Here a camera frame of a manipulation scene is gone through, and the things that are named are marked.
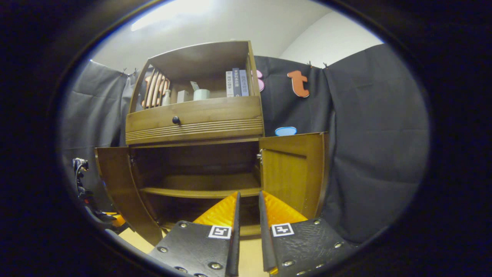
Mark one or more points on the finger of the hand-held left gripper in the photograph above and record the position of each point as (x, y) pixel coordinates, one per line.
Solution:
(117, 220)

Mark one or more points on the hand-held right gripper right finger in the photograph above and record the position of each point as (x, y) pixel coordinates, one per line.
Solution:
(265, 238)

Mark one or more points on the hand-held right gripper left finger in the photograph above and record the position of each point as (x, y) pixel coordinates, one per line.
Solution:
(234, 231)

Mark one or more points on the wooden shoe cabinet door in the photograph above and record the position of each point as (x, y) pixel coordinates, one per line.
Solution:
(292, 177)
(119, 181)

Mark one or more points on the wooden double-door shoe cabinet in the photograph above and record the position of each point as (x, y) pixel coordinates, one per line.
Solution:
(203, 61)

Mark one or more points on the wooden cabinet inner shelf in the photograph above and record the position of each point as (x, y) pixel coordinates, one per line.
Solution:
(192, 188)

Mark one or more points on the wooden cabinet drawer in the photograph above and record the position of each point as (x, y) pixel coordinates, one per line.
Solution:
(215, 113)

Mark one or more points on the black round drawer knob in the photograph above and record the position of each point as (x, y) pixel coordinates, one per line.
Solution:
(176, 120)

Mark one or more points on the white pump bottle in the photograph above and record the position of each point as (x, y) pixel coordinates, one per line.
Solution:
(166, 99)

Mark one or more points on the pale green cup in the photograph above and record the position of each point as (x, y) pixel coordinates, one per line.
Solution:
(201, 95)

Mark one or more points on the small white box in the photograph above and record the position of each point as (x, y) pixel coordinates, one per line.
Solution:
(182, 96)

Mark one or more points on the black backdrop cloth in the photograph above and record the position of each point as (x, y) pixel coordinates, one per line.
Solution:
(376, 146)

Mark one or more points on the blue-grey book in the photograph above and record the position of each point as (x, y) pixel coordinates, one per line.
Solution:
(244, 82)

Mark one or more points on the paper tag in cup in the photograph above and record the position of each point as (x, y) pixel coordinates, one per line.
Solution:
(194, 85)

